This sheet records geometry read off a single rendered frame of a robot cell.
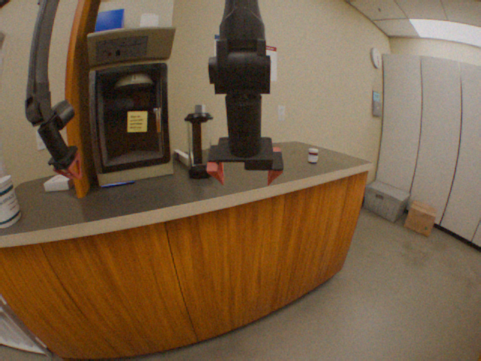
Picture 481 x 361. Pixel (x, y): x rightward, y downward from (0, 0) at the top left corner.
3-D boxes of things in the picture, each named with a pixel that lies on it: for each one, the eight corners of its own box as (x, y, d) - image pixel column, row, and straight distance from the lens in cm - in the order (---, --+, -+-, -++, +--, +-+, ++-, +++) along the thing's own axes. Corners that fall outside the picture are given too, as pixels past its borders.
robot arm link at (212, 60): (207, 59, 30) (270, 59, 29) (218, 43, 41) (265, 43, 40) (215, 129, 35) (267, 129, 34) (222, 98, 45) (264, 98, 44)
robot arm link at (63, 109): (24, 111, 63) (37, 104, 56) (49, 88, 69) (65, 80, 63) (41, 145, 66) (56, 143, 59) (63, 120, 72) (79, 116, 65)
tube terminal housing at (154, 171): (105, 170, 112) (104, 24, 121) (164, 160, 112) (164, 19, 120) (98, 186, 89) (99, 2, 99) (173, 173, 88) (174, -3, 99)
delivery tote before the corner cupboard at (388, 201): (358, 207, 300) (364, 185, 288) (372, 200, 337) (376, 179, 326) (395, 226, 281) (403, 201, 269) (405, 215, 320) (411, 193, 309)
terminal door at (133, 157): (98, 174, 87) (91, 71, 87) (170, 162, 86) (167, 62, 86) (98, 174, 86) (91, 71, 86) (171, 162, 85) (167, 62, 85)
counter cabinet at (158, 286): (69, 294, 192) (22, 189, 154) (287, 239, 208) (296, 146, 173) (68, 364, 158) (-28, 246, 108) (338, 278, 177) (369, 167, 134)
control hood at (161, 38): (89, 67, 88) (92, 43, 91) (170, 58, 87) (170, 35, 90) (83, 60, 77) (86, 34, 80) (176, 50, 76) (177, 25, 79)
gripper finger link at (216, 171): (215, 171, 49) (210, 139, 43) (246, 171, 48) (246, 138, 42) (211, 195, 45) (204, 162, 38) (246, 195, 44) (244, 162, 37)
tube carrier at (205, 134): (186, 169, 87) (183, 116, 84) (212, 167, 89) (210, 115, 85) (188, 177, 77) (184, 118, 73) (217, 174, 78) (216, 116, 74)
